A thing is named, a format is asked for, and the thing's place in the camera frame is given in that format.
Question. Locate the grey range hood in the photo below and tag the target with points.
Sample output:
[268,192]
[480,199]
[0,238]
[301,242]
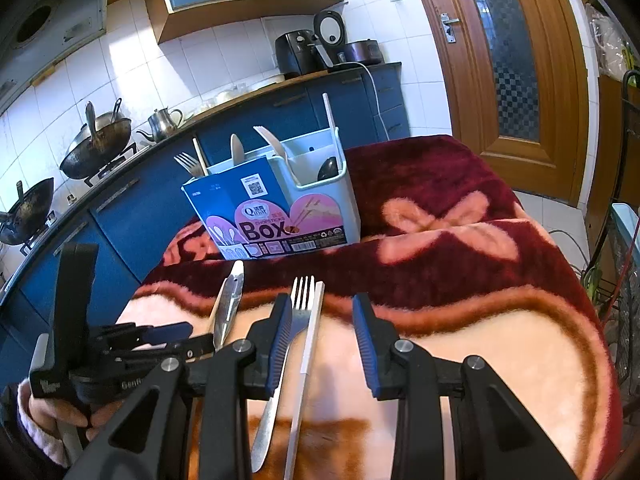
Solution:
[50,25]

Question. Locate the large black wok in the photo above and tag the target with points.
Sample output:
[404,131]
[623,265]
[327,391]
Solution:
[95,152]

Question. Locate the metal spatula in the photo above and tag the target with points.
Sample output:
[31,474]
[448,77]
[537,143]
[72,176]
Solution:
[117,110]

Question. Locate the person's left hand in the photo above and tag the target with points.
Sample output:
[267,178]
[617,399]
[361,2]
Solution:
[60,407]

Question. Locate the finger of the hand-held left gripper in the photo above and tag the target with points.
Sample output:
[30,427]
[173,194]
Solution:
[170,332]
[200,346]

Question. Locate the blue glass-door wall cabinet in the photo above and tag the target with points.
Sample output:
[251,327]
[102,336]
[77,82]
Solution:
[200,15]

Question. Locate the wooden door with glass pane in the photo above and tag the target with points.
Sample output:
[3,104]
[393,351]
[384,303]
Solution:
[560,85]

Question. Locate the blue kitchen base cabinets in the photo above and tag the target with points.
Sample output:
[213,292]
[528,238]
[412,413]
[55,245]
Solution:
[120,230]

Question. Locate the white utensil holder printed sleeve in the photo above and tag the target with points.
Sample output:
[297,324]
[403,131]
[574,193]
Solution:
[260,195]

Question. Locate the small black wok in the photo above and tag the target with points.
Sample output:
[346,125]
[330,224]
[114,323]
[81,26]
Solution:
[25,210]

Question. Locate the metal kettle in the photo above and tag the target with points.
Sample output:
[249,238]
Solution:
[162,124]

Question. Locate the light blue box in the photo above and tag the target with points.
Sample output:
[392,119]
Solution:
[627,230]

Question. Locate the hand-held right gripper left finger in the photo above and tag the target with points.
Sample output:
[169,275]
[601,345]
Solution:
[280,350]

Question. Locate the metal ladle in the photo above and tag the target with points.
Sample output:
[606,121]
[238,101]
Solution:
[91,120]

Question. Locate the black spoon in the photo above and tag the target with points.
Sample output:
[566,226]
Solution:
[327,169]

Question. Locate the gas stove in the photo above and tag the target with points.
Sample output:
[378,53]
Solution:
[112,165]

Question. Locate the white spoon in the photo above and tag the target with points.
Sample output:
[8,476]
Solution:
[236,150]

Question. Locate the dark pressure cooker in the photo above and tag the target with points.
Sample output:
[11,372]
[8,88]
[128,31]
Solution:
[362,52]

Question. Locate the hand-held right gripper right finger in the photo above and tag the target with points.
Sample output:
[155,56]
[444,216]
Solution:
[372,350]

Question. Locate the person's left forearm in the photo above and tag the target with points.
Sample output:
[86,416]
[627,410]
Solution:
[35,435]

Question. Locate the small metal fork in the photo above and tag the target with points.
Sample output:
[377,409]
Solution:
[187,162]

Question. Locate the open rice cooker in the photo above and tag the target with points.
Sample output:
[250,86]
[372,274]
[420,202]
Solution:
[330,27]

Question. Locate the red and pink floral blanket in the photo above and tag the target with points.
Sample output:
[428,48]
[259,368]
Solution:
[450,270]

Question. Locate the black air fryer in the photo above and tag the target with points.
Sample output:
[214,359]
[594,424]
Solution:
[295,52]

